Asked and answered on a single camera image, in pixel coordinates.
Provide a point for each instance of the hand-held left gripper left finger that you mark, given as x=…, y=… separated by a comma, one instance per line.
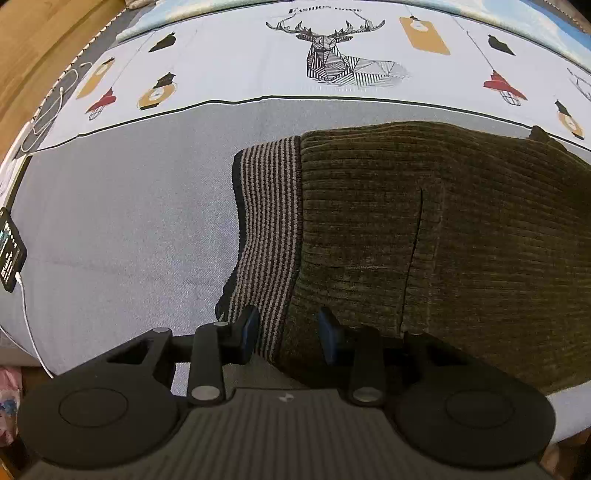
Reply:
x=207, y=360

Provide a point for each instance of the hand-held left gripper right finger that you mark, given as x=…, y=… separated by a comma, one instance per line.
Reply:
x=367, y=364

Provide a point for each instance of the pink floral cloth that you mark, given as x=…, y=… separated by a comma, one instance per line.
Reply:
x=8, y=406

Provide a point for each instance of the black smartphone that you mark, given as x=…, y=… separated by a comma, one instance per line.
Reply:
x=10, y=251

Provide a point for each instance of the light blue leaf-patterned blanket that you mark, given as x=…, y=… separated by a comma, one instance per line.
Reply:
x=508, y=13

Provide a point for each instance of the wooden bed frame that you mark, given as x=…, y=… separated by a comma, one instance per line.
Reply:
x=37, y=55

